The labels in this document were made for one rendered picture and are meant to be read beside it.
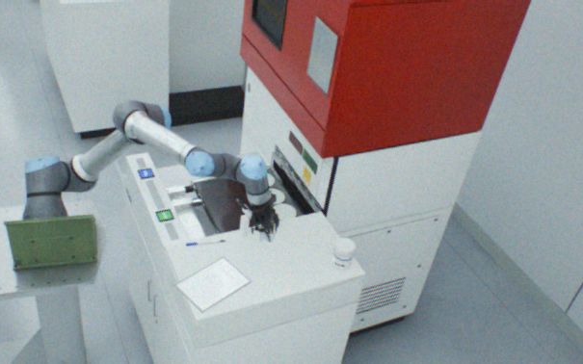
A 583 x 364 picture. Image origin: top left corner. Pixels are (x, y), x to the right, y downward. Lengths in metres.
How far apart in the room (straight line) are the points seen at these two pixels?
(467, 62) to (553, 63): 1.12
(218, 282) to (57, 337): 0.89
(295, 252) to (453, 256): 1.81
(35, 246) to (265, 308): 0.82
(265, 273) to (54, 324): 0.95
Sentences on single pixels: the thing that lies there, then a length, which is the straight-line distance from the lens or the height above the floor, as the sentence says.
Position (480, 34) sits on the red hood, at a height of 1.66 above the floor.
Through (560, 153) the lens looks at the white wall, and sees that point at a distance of 3.47.
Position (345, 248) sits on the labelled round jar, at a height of 1.06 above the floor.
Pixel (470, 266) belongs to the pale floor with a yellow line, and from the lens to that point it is 3.86.
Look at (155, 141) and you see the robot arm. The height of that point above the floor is 1.37.
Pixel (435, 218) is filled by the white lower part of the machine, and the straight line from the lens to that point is 2.85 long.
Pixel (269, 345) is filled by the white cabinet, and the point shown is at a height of 0.72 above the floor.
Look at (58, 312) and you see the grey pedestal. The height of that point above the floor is 0.52.
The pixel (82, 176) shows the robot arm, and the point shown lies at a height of 1.03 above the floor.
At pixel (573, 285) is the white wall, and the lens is 3.62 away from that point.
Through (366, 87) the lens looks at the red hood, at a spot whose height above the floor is 1.51.
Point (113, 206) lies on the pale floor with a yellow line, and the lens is 3.85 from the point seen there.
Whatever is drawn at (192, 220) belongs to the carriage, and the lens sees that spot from 2.43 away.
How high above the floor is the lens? 2.51
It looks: 38 degrees down
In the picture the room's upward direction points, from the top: 9 degrees clockwise
